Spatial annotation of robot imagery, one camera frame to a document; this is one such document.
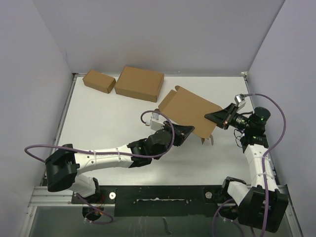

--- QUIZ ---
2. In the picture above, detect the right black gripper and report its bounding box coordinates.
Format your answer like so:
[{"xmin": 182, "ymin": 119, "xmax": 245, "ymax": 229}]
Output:
[{"xmin": 204, "ymin": 104, "xmax": 252, "ymax": 131}]

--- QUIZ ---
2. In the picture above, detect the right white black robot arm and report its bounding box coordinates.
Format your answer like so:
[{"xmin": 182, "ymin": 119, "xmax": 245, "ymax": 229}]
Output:
[{"xmin": 204, "ymin": 103, "xmax": 288, "ymax": 233}]

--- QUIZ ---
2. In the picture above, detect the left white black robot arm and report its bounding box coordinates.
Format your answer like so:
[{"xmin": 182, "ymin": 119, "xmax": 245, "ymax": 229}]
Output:
[{"xmin": 45, "ymin": 121, "xmax": 194, "ymax": 203}]

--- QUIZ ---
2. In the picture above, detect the large closed cardboard box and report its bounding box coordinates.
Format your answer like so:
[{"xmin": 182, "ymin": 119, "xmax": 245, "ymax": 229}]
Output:
[{"xmin": 115, "ymin": 66, "xmax": 164, "ymax": 103}]

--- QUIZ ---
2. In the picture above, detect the small closed cardboard box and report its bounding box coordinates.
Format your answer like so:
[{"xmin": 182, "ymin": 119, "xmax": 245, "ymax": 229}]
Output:
[{"xmin": 83, "ymin": 70, "xmax": 116, "ymax": 94}]

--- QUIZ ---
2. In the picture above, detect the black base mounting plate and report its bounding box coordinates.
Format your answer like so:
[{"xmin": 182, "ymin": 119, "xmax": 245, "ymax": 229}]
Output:
[{"xmin": 71, "ymin": 185, "xmax": 231, "ymax": 217}]

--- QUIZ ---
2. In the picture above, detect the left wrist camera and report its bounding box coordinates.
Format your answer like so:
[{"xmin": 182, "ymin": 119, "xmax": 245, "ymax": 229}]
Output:
[{"xmin": 145, "ymin": 113, "xmax": 164, "ymax": 131}]

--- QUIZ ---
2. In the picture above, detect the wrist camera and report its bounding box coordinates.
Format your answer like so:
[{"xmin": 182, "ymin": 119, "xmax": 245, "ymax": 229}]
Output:
[
  {"xmin": 145, "ymin": 113, "xmax": 164, "ymax": 131},
  {"xmin": 235, "ymin": 94, "xmax": 246, "ymax": 111}
]

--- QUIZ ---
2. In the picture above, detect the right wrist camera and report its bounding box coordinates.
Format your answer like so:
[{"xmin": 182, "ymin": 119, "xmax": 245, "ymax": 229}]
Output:
[{"xmin": 235, "ymin": 94, "xmax": 246, "ymax": 111}]

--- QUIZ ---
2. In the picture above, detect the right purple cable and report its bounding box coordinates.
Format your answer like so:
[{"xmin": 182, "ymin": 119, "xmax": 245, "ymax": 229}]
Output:
[{"xmin": 213, "ymin": 93, "xmax": 287, "ymax": 233}]

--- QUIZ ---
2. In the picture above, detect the aluminium frame rail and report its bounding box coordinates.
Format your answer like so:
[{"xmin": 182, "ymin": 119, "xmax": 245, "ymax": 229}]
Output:
[{"xmin": 29, "ymin": 186, "xmax": 73, "ymax": 207}]

